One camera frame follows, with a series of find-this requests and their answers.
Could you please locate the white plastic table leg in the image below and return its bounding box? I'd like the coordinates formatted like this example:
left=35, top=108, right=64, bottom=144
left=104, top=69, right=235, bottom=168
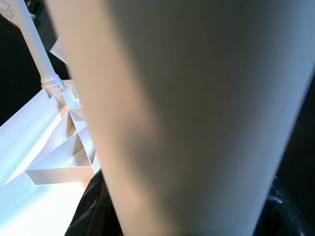
left=17, top=0, right=61, bottom=88
left=46, top=0, right=315, bottom=236

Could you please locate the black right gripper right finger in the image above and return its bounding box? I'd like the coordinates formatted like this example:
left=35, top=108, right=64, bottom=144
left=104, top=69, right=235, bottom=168
left=253, top=177, right=315, bottom=236

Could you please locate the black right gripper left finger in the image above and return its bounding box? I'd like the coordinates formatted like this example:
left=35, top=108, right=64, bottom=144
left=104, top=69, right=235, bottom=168
left=63, top=169, right=124, bottom=236

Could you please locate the white plastic table top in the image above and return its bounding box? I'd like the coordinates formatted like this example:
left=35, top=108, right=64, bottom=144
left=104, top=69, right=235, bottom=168
left=0, top=80, right=101, bottom=236

